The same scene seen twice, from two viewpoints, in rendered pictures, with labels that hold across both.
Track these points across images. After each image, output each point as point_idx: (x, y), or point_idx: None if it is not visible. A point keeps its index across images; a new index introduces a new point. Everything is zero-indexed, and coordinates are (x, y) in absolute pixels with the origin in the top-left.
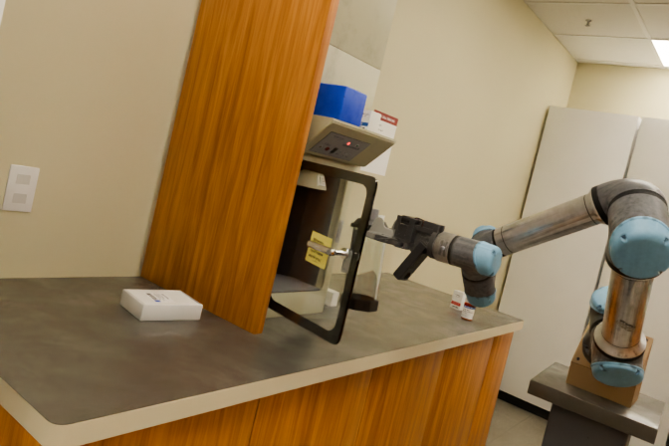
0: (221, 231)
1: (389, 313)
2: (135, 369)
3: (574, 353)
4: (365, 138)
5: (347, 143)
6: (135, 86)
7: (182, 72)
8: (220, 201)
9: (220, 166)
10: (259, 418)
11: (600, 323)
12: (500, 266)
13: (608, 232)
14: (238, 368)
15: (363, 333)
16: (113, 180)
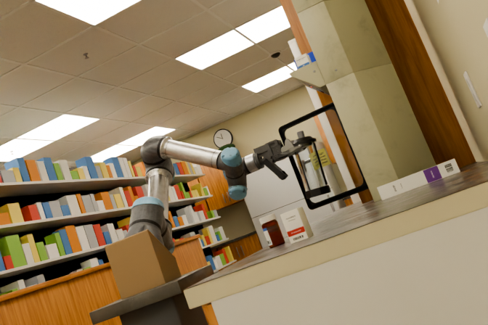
0: None
1: (346, 215)
2: (356, 203)
3: (171, 253)
4: (301, 82)
5: (311, 87)
6: (429, 46)
7: (422, 23)
8: None
9: None
10: None
11: (165, 217)
12: (224, 175)
13: (171, 164)
14: (338, 211)
15: (330, 217)
16: (454, 101)
